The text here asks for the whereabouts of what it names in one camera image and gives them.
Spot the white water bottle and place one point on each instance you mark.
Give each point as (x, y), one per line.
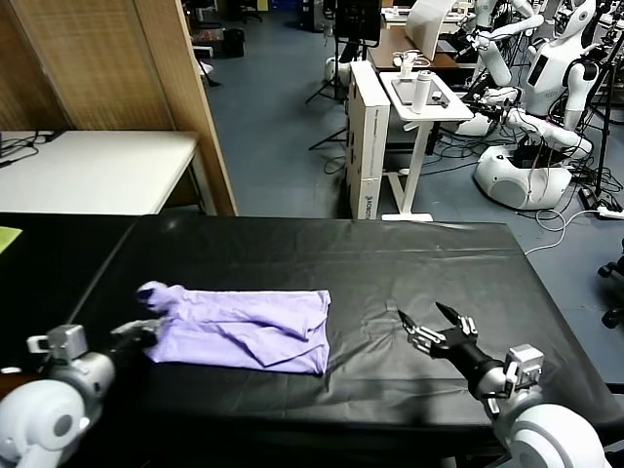
(421, 92)

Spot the tall white cardboard box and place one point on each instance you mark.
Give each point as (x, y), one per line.
(365, 146)

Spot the white rectangular table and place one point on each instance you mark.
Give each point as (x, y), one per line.
(97, 166)

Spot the black side table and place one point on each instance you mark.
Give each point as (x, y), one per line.
(49, 283)

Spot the white standing desk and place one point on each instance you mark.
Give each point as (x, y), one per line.
(414, 146)

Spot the black office chair base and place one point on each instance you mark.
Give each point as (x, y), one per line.
(615, 292)

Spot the small white rounded robot base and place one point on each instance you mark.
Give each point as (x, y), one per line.
(334, 68)

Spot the black monitor panel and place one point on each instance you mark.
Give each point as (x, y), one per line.
(358, 19)

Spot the white humanoid robot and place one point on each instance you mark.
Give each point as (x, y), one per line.
(546, 78)

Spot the white desk gadget stand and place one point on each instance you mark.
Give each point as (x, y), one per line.
(409, 63)

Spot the white power strip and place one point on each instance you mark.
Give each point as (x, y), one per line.
(612, 212)

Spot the black tripod stand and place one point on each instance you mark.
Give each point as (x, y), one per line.
(336, 83)
(604, 122)
(331, 139)

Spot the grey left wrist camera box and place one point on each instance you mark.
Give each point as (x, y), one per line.
(63, 341)

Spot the wooden partition screen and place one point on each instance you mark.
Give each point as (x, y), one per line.
(107, 63)

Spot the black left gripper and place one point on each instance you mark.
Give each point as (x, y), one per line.
(131, 346)

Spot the yellow-green cloth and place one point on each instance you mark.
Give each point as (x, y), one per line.
(9, 239)

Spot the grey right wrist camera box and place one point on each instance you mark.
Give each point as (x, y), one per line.
(524, 368)

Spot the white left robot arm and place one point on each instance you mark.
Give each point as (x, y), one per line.
(44, 419)

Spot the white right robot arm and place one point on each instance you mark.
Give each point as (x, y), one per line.
(551, 434)

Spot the grey tablet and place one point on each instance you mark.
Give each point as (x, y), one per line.
(403, 92)

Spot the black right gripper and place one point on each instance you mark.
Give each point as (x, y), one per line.
(468, 356)

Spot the brown wooden desk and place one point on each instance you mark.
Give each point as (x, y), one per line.
(390, 49)

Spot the purple printed T-shirt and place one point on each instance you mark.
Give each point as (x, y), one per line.
(234, 326)

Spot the black trash bin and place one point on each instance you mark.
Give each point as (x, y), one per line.
(234, 43)

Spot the white curved panel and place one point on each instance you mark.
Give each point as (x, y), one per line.
(424, 29)

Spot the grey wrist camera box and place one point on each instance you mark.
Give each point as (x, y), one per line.
(524, 368)
(63, 341)

